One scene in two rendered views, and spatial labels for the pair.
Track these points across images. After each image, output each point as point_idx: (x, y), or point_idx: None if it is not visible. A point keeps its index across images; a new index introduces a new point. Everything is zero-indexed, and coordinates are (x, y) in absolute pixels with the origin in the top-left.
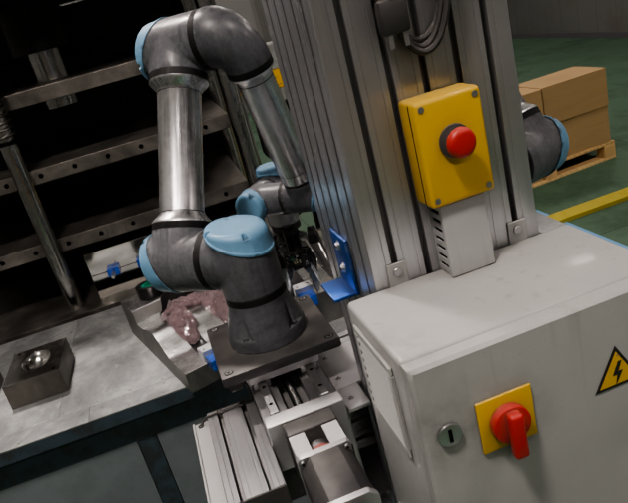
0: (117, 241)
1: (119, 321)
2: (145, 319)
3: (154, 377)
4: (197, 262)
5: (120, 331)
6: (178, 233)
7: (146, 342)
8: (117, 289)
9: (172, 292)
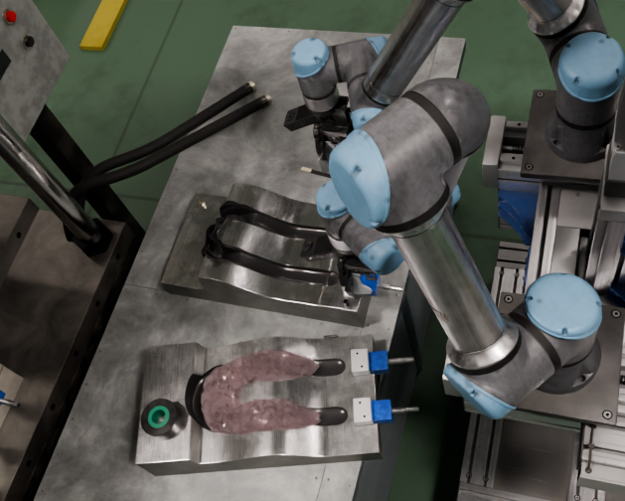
0: None
1: (99, 482)
2: (199, 450)
3: (304, 485)
4: (557, 362)
5: (132, 489)
6: (522, 353)
7: (224, 468)
8: None
9: (186, 399)
